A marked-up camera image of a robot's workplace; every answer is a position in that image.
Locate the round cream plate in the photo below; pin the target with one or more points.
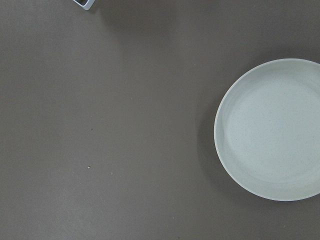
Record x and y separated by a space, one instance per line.
267 130

